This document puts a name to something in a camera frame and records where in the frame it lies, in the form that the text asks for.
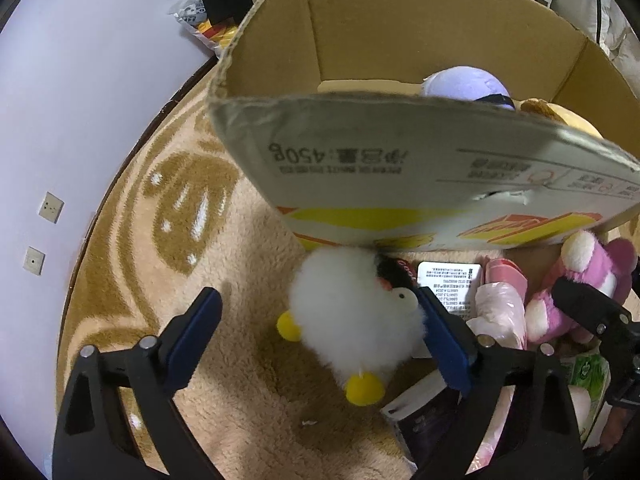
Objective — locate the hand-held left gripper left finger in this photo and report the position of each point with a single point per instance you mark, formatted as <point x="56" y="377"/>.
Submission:
<point x="192" y="327"/>

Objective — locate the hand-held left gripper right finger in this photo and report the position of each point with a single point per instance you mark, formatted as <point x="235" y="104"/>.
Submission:
<point x="442" y="340"/>

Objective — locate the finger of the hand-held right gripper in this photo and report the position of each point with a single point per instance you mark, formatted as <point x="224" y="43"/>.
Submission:
<point x="587" y="307"/>

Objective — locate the pink and white plush toy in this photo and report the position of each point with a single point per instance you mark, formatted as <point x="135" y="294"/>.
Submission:
<point x="597" y="265"/>

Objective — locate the white fluffy plush duck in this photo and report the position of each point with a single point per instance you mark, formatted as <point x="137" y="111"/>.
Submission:
<point x="345" y="305"/>

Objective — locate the large cardboard box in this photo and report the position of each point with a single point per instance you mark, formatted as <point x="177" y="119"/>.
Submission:
<point x="400" y="25"/>

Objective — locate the green tissue pack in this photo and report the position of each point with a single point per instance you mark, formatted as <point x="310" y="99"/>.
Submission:
<point x="587" y="395"/>

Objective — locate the white labelled packet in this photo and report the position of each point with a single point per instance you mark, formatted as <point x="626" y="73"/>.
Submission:
<point x="450" y="285"/>

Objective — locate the pink plastic-wrapped pack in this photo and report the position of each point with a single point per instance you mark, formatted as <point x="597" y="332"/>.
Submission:
<point x="500" y="305"/>

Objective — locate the dark purple box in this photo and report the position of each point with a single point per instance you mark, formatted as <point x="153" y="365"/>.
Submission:
<point x="425" y="410"/>

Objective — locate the red and black packet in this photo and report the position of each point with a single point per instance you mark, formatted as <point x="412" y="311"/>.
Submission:
<point x="400" y="270"/>

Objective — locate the beige patterned fleece blanket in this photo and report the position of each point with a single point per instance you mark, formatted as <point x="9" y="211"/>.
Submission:
<point x="200" y="200"/>

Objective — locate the yellow plush toy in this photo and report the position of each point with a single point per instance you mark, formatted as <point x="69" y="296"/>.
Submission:
<point x="565" y="115"/>

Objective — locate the purple plush ball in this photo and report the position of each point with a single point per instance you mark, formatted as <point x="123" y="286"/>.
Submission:
<point x="465" y="85"/>

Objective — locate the white hanging garment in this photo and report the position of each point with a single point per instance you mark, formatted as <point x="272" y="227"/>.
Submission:
<point x="617" y="20"/>

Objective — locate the clear plastic bag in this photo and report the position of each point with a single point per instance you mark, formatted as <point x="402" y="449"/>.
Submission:
<point x="200" y="17"/>

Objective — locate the white wall socket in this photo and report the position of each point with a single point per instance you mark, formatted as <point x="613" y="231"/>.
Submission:
<point x="34" y="260"/>
<point x="51" y="207"/>

